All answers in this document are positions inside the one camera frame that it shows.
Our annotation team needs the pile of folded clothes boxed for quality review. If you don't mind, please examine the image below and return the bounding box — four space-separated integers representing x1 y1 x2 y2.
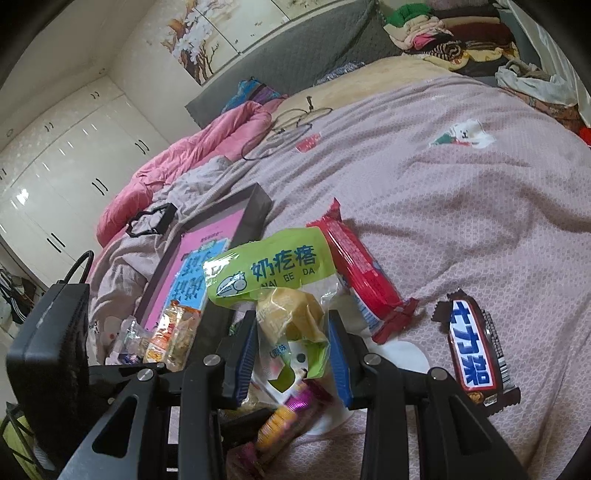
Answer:
384 3 521 78

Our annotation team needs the white wardrobe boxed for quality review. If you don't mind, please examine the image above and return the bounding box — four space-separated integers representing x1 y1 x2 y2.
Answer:
1 78 168 285

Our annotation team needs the grey headboard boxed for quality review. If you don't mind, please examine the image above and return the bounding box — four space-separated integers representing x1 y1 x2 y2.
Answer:
185 1 402 128

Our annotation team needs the purple biscuit snack pack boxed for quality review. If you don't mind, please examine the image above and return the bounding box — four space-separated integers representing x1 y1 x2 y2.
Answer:
254 380 334 464

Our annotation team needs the brown Snickers bar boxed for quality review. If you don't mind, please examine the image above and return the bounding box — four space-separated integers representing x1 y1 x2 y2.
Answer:
432 289 521 416

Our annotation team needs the red bag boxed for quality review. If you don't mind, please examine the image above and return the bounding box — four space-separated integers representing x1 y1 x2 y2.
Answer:
578 126 591 146

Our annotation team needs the blue purple pillow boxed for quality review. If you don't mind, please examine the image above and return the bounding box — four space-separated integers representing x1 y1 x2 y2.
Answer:
221 77 283 113

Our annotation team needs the black cable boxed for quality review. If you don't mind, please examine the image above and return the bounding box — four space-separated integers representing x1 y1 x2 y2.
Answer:
239 95 335 162

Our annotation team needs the white curtain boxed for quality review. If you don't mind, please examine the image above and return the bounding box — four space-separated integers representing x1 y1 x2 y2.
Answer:
506 1 590 127

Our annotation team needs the tree wall painting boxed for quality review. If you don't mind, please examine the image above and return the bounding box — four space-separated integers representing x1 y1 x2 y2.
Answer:
142 0 335 87

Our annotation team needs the green milk snack bag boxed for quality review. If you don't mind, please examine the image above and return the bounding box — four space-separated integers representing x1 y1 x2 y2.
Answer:
204 227 342 394

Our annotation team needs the orange clear cake pack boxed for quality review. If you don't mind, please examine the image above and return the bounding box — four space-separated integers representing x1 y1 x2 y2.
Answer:
143 300 201 372

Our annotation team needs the mauve bed blanket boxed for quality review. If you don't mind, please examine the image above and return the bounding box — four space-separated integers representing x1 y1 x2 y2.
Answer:
91 74 590 479

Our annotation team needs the red wrapped snack bar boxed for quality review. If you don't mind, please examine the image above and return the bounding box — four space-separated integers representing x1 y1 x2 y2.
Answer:
308 199 419 345

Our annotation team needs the pink duvet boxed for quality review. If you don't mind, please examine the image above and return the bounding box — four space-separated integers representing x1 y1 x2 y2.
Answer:
87 97 288 278

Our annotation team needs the dark tray with pink book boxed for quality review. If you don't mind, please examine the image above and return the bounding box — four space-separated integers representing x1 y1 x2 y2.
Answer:
134 183 271 331

